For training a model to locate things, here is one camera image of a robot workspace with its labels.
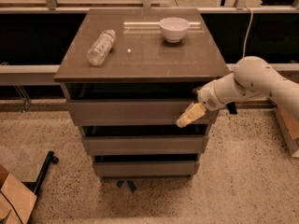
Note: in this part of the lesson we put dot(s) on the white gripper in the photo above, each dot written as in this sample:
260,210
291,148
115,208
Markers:
207,97

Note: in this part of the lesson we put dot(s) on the grey top drawer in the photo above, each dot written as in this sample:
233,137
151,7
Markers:
126,112

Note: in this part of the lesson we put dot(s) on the grey drawer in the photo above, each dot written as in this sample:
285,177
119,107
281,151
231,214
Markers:
126,112
142,145
147,168

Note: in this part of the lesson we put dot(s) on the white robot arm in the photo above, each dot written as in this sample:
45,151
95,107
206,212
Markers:
251,77

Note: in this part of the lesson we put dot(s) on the grey bottom drawer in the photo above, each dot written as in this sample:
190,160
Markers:
147,168

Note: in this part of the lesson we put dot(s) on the grey drawer cabinet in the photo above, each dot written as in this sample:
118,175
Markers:
142,65

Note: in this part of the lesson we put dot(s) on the grey middle drawer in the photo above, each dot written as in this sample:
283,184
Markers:
142,145

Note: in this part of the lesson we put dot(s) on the white ceramic bowl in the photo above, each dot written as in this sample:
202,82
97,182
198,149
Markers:
174,29

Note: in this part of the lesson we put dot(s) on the clear plastic water bottle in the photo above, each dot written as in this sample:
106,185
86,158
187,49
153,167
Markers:
101,47

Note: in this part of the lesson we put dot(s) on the black wheeled stand leg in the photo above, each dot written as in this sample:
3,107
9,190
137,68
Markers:
35,186

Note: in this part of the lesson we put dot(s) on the brown cardboard box left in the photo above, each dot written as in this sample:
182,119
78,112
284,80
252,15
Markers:
16,200

